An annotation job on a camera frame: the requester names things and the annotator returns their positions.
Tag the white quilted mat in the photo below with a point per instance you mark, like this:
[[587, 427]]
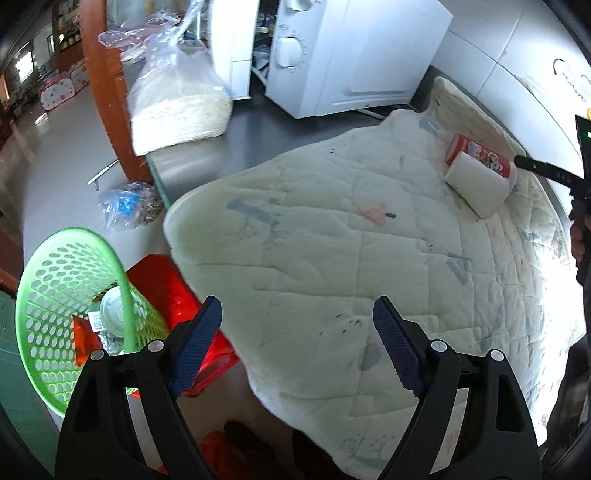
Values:
[[323, 207]]

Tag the grey paper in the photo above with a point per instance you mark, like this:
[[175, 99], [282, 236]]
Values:
[[112, 344]]

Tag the red printed paper cup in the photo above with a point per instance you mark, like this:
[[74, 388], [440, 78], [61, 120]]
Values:
[[480, 154]]

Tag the white microwave oven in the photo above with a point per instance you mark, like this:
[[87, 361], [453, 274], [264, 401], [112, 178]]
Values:
[[360, 60]]

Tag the white plastic lid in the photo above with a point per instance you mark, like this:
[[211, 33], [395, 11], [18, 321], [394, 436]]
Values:
[[114, 310]]

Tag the person's right hand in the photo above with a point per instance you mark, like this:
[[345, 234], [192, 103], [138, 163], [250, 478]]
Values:
[[581, 240]]

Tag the plastic bag of scraps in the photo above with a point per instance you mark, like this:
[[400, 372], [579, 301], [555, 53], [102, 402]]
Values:
[[129, 205]]

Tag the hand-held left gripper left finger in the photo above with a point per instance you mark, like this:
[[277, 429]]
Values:
[[196, 350]]

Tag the television screen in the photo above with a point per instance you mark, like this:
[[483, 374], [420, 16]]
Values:
[[24, 63]]

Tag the polka dot playpen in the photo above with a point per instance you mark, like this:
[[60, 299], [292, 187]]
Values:
[[62, 87]]

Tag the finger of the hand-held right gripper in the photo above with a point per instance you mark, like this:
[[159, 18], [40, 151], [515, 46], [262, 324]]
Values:
[[545, 170]]

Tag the wooden door frame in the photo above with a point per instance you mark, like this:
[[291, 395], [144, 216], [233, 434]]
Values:
[[106, 92]]

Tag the red plastic stool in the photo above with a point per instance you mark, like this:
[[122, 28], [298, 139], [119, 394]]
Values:
[[166, 286]]

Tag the red slipper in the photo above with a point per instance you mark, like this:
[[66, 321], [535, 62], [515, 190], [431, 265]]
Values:
[[221, 457]]

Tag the clear bag of white grains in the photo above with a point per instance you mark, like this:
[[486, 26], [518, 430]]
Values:
[[180, 110]]

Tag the red snack wrapper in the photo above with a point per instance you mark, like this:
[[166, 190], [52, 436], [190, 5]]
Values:
[[85, 341]]

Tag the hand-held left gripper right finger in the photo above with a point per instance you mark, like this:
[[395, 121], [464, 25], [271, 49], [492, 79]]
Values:
[[397, 346]]

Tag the white paper cup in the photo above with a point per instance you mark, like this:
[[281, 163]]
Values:
[[480, 189]]

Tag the green plastic mesh basket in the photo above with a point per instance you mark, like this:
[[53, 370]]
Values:
[[51, 295]]

